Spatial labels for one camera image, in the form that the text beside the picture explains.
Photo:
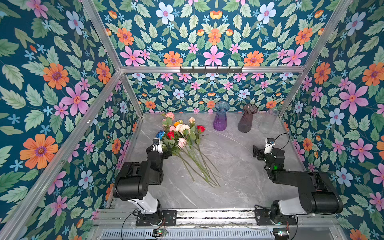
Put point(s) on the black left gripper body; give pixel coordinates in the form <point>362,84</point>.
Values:
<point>163,152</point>

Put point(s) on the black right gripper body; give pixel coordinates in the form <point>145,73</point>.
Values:
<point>260,152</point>

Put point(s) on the blue artificial rose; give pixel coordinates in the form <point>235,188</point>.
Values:
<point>160,135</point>

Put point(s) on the red artificial rose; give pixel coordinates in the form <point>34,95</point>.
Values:
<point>183,154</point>

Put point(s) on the purple blue glass vase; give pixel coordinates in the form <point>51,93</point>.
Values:
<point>220,121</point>

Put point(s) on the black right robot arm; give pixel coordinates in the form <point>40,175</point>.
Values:
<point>316,193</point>

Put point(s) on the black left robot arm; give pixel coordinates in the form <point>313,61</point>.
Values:
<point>133,181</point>

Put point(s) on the clear glass vase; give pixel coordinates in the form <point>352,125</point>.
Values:
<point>268,121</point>

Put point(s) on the dark smoky glass vase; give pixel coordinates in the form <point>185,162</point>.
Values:
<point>245,124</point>

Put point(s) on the light pink peony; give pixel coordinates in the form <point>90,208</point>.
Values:
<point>182,142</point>

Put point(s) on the cream pink peony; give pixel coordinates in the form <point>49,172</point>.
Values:
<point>181,128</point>

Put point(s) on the orange artificial flower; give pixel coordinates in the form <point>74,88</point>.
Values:
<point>178,123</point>

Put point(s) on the pink carnation top flower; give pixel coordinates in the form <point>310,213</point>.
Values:
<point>170,115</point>

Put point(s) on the cream peach rose bud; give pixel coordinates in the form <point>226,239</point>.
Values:
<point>192,121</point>

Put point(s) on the red rose at pile edge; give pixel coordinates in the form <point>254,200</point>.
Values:
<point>201,129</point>

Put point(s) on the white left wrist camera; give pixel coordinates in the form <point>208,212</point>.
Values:
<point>157,145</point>

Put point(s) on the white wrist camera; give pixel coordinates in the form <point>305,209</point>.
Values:
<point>157,145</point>
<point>270,142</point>

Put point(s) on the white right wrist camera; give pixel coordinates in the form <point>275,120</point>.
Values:
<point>270,142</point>

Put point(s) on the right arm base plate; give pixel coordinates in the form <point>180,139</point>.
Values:
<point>266,217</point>

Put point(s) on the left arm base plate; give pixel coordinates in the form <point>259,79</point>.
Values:
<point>156,218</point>

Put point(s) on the aluminium front rail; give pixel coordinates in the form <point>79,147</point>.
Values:
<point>250,217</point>

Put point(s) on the black wall hook rack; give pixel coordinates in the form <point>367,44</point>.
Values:
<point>208,70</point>

